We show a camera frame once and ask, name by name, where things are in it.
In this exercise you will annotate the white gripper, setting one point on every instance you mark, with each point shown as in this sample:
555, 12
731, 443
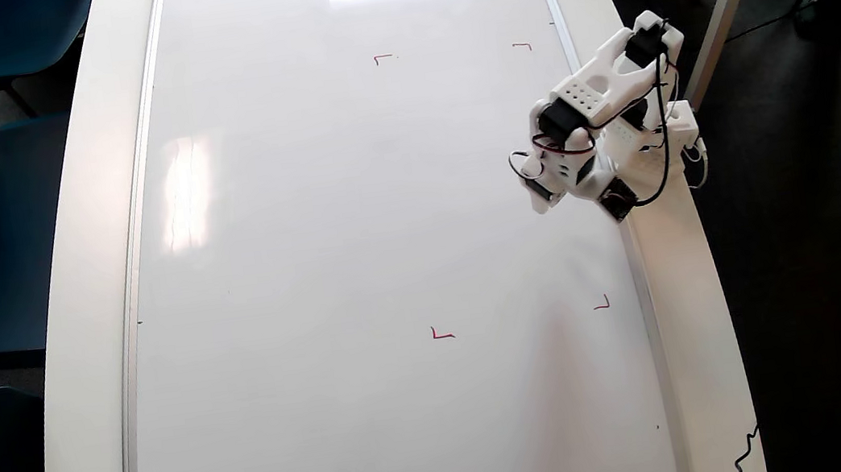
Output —
543, 198

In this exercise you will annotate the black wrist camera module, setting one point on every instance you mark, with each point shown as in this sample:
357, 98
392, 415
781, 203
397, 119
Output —
619, 199

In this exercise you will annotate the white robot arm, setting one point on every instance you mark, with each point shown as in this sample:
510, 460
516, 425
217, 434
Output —
611, 81

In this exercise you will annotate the large white whiteboard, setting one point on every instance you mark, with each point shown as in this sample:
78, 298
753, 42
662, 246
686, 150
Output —
361, 276

